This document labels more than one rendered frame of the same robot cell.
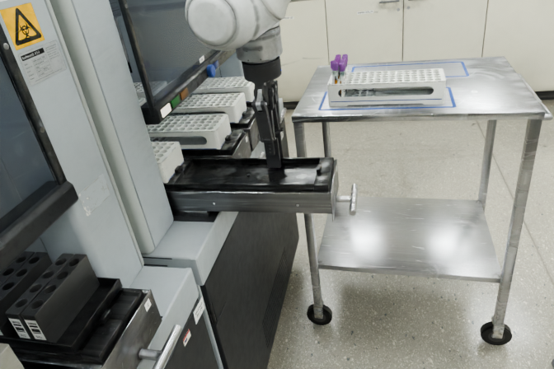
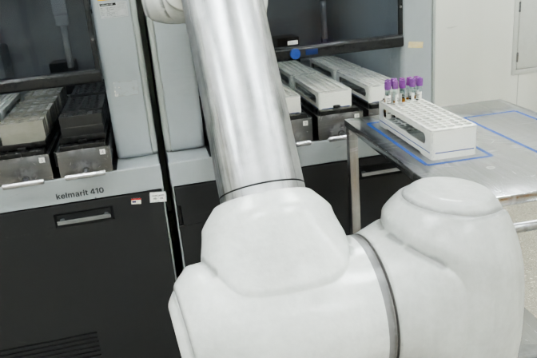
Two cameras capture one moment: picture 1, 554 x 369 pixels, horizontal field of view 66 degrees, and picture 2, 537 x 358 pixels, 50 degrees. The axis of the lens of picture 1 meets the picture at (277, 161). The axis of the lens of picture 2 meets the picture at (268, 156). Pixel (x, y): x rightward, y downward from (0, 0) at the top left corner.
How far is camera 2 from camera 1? 128 cm
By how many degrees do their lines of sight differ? 58
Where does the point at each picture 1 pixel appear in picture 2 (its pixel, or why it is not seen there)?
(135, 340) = (85, 161)
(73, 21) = not seen: outside the picture
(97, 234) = (119, 109)
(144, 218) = (166, 125)
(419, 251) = not seen: outside the picture
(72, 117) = (124, 41)
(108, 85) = (161, 33)
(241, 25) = (149, 8)
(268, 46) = not seen: hidden behind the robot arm
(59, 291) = (76, 117)
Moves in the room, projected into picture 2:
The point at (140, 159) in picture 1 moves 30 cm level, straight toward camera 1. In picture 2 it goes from (177, 87) to (81, 113)
